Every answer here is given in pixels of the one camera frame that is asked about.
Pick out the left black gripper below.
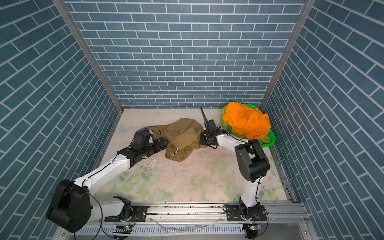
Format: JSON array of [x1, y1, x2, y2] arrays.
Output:
[[140, 136, 170, 158]]

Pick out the tan drawstring shorts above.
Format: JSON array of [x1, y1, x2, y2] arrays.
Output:
[[147, 118, 204, 162]]

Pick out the green perforated plastic basket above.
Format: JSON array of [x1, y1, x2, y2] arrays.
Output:
[[221, 103, 277, 148]]

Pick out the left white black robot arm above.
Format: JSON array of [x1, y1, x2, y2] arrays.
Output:
[[46, 129, 169, 233]]

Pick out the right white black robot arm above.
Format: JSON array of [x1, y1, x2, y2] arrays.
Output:
[[200, 120, 270, 210]]

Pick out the orange shorts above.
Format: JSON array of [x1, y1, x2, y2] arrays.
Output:
[[222, 102, 272, 141]]

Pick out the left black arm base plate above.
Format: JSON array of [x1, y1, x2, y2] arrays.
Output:
[[104, 206, 148, 223]]

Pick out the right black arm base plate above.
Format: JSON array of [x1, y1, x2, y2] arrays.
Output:
[[222, 204, 268, 222]]

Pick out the aluminium front rail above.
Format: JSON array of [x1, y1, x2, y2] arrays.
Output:
[[59, 201, 313, 226]]

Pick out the left aluminium corner post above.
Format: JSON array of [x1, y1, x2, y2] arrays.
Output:
[[52, 0, 124, 114]]

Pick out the aluminium corner post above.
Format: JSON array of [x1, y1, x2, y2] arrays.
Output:
[[52, 0, 124, 114], [259, 0, 316, 111]]

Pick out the right aluminium corner post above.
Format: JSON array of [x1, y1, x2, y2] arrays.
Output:
[[259, 0, 316, 111]]

